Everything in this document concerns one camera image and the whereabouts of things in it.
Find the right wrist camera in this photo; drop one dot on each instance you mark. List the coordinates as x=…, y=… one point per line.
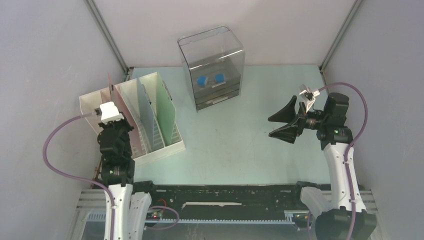
x=308, y=95

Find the white plastic file rack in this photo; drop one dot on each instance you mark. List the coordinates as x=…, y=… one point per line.
x=90, y=101

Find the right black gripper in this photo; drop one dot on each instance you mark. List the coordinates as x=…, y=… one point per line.
x=288, y=114

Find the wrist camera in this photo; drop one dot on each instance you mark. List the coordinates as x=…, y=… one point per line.
x=308, y=95
x=109, y=112

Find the clear plastic drawer box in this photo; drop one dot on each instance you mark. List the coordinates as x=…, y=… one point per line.
x=209, y=52

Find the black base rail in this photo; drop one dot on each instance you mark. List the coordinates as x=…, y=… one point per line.
x=226, y=203

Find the green clipboard metal clip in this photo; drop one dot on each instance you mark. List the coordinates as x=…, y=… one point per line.
x=169, y=92

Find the pink clipboard sheet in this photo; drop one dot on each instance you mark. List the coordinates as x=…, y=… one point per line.
x=116, y=96

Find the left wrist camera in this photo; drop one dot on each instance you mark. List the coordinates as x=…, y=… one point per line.
x=109, y=112

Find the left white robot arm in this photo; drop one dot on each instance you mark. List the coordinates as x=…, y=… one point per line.
x=126, y=210

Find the blue eraser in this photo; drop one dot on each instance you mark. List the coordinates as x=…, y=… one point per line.
x=202, y=81
x=219, y=78

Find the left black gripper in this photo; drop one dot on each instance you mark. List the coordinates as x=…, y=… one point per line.
x=129, y=127

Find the blue clipboard sheet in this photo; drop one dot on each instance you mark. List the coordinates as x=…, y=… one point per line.
x=146, y=113

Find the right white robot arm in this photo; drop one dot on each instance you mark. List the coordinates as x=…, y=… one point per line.
x=345, y=216

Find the green clipboard sheet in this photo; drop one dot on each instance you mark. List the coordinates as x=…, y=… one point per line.
x=165, y=112

